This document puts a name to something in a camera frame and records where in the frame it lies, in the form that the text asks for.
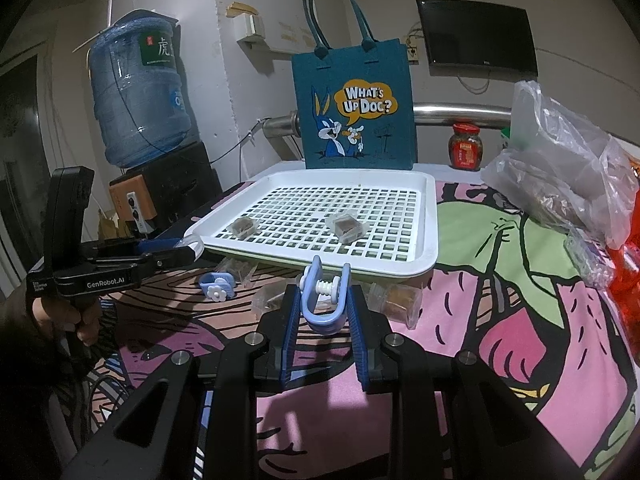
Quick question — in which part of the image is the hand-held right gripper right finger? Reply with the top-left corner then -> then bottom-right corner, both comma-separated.
346,285 -> 586,480

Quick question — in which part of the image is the teal cartoon tote bag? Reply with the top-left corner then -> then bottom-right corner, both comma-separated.
291,0 -> 415,171

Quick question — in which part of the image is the clear cup table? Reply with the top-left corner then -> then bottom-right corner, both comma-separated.
367,282 -> 423,328

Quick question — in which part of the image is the person's left hand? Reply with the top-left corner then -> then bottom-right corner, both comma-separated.
27,295 -> 103,348

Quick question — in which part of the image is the clear plastic bag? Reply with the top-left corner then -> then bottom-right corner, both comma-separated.
481,80 -> 640,251

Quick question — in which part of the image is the brown cardboard piece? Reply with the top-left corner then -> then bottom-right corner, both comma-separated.
97,207 -> 121,238

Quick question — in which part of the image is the light blue roller clip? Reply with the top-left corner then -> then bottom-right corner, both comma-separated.
299,255 -> 353,333

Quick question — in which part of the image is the wall power socket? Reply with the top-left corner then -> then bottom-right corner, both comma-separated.
402,25 -> 423,63

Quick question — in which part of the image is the green tray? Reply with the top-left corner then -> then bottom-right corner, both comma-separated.
200,246 -> 431,281

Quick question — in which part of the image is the person's left forearm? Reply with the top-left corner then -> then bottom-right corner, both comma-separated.
0,305 -> 76,480

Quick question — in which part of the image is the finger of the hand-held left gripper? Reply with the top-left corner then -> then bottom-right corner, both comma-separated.
135,247 -> 204,272
97,236 -> 190,257

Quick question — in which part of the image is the white wall switch box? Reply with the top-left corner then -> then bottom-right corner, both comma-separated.
235,12 -> 266,41

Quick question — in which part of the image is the black water dispenser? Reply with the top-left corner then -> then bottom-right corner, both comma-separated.
109,142 -> 223,241

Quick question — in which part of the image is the metal bed rail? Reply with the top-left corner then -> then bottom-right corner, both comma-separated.
263,102 -> 513,138

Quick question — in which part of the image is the red plastic bag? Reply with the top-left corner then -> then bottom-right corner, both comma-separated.
605,155 -> 640,306

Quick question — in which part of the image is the blue water jug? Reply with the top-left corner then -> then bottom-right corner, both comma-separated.
87,12 -> 198,168

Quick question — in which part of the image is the blue flower clip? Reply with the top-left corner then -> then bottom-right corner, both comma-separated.
199,272 -> 236,303

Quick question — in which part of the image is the black wall television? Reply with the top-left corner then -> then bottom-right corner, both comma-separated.
416,0 -> 539,81

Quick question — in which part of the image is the clear cup on table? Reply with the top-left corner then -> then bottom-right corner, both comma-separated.
251,285 -> 288,318

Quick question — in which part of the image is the dark door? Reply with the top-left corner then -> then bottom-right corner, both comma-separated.
0,55 -> 41,271

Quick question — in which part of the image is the white perforated tray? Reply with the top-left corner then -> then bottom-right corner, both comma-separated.
184,169 -> 440,281

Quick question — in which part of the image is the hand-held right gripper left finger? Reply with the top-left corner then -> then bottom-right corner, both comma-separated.
60,285 -> 306,480

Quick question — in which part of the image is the red-lidded sauce jar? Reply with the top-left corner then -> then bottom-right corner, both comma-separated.
448,120 -> 484,172

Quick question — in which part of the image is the printed cartoon blanket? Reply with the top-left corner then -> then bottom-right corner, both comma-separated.
25,175 -> 636,480

